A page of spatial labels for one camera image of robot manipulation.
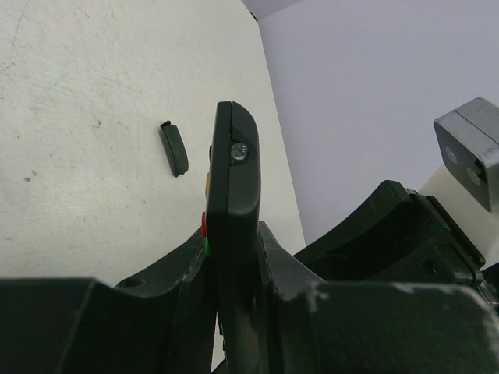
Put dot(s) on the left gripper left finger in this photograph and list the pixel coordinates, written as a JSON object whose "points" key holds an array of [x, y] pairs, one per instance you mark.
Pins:
{"points": [[160, 320]]}

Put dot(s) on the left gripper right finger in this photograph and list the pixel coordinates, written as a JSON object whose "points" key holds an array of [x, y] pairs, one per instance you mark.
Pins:
{"points": [[309, 325]]}

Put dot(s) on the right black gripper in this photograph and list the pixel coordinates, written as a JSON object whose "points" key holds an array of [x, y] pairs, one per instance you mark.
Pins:
{"points": [[399, 235]]}

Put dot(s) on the black battery cover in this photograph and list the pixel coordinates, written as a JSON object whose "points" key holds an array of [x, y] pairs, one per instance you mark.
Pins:
{"points": [[174, 148]]}

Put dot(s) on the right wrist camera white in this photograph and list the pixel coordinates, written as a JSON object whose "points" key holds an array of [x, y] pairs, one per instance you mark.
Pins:
{"points": [[467, 137]]}

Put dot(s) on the black remote control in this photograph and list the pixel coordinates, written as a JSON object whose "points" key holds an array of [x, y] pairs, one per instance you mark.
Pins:
{"points": [[233, 235]]}

